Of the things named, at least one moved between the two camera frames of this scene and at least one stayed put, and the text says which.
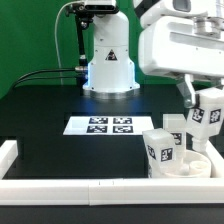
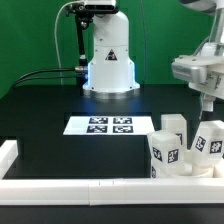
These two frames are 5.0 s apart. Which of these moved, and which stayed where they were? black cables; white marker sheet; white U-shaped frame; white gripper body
Moved: white gripper body
Stayed: white U-shaped frame; white marker sheet; black cables
